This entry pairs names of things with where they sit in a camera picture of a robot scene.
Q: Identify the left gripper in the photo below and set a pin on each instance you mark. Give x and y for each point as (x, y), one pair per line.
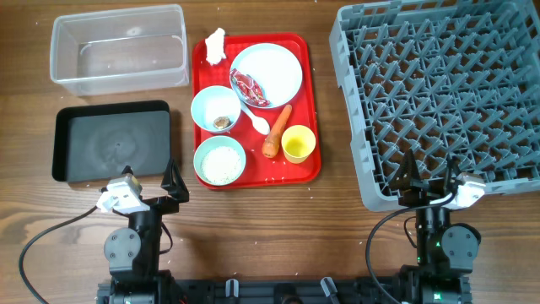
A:
(175, 189)

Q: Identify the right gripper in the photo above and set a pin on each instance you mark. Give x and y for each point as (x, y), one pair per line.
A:
(421, 193)

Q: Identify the green bowl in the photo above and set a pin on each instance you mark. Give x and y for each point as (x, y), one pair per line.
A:
(212, 143)

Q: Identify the brown food scrap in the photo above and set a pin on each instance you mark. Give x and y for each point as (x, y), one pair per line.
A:
(221, 123)

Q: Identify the light blue bowl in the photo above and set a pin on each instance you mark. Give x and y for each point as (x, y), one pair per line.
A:
(212, 102)

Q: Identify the orange carrot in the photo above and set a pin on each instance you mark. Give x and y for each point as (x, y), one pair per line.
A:
(272, 142)

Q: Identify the yellow plastic cup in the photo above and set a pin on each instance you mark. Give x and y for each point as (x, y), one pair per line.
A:
(298, 142)

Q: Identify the white tissue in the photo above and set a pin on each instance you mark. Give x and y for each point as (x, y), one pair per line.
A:
(215, 47)

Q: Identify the light blue plate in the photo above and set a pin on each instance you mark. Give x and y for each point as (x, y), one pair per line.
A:
(274, 68)

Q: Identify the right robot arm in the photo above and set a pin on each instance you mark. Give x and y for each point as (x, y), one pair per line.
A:
(445, 251)

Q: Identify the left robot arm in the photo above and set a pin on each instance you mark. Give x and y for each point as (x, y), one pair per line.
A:
(133, 252)

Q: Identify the grey dishwasher rack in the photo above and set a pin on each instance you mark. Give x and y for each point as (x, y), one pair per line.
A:
(440, 79)

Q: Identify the black plastic tray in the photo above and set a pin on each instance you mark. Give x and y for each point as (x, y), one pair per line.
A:
(98, 142)

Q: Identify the red serving tray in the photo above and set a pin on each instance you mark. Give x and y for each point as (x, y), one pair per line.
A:
(260, 170)

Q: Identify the white plastic spoon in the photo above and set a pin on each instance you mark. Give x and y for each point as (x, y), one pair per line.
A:
(258, 123)

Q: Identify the clear plastic bin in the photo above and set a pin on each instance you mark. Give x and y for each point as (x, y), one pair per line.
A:
(120, 51)

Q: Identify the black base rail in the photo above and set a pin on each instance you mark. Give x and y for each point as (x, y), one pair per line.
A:
(325, 290)

